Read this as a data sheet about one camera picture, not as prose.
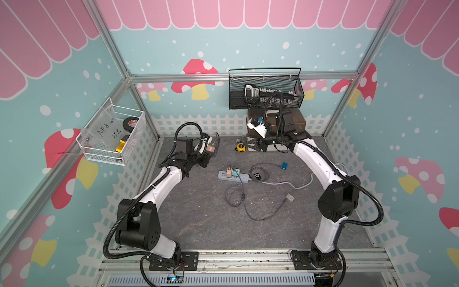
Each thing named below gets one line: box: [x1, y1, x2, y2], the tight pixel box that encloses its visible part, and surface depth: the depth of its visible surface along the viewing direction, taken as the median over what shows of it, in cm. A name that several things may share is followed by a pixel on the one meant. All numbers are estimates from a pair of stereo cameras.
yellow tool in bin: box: [115, 139, 127, 153], surface depth 64 cm
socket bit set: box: [243, 83, 299, 105], surface depth 91 cm
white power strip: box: [217, 171, 250, 184], surface depth 99 cm
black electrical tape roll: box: [122, 116, 140, 133], surface depth 81 cm
